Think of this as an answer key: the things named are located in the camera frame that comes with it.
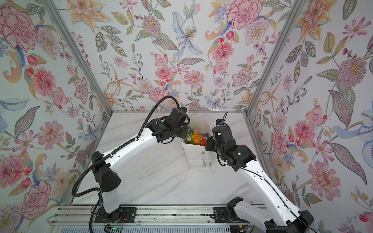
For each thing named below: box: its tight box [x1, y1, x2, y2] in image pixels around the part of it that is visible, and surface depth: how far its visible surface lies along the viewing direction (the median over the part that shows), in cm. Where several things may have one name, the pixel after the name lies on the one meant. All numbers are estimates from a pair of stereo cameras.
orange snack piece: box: [191, 134, 204, 146], surface depth 83 cm
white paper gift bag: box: [181, 117, 213, 170], surface depth 80 cm
